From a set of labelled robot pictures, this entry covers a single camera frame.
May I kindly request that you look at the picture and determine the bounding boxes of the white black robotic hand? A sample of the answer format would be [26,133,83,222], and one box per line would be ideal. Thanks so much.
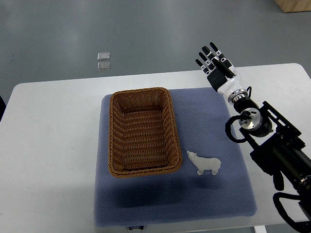
[195,42,248,104]

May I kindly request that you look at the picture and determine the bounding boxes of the white bear figurine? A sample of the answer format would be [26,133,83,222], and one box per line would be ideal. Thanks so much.
[187,151,221,176]

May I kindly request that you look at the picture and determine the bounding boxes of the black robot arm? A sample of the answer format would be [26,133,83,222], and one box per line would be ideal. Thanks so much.
[225,87,311,233]

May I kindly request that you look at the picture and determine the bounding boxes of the brown wicker basket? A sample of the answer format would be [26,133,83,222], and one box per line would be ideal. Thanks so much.
[108,87,183,178]

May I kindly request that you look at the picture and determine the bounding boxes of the wooden box corner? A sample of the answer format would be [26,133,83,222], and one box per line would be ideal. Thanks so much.
[274,0,311,13]

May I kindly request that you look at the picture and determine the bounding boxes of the lower clear floor plate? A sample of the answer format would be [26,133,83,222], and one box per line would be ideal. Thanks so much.
[97,61,110,71]

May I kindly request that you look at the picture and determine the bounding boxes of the clear floor plate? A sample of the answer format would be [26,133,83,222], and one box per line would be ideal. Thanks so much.
[97,61,110,71]
[97,52,110,61]

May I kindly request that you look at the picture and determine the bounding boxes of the upper clear floor plate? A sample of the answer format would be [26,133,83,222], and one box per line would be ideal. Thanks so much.
[97,52,110,61]

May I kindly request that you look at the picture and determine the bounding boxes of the blue padded mat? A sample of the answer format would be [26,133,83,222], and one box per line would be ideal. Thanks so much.
[94,88,257,227]

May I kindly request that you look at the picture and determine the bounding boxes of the dark object at left edge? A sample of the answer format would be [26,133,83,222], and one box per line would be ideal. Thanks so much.
[0,96,6,121]

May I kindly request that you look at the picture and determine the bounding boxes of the black cable loop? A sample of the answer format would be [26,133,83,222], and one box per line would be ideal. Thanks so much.
[272,192,311,231]

